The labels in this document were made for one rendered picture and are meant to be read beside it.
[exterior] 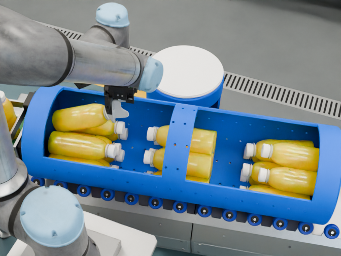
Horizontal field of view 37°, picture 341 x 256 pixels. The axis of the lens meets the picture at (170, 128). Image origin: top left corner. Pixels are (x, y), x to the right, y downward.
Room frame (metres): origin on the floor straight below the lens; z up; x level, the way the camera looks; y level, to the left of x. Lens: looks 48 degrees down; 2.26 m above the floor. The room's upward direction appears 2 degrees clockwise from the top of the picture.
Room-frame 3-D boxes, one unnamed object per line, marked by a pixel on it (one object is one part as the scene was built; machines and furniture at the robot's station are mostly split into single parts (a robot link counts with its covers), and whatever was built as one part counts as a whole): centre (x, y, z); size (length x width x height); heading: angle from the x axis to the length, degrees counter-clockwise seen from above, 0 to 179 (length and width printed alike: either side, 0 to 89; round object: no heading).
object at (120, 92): (0.98, 0.14, 1.35); 0.09 x 0.08 x 0.12; 81
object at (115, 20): (0.98, 0.15, 1.51); 0.09 x 0.08 x 0.11; 151
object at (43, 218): (0.54, 0.24, 1.35); 0.13 x 0.12 x 0.14; 61
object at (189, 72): (1.38, -0.05, 1.03); 0.28 x 0.28 x 0.01
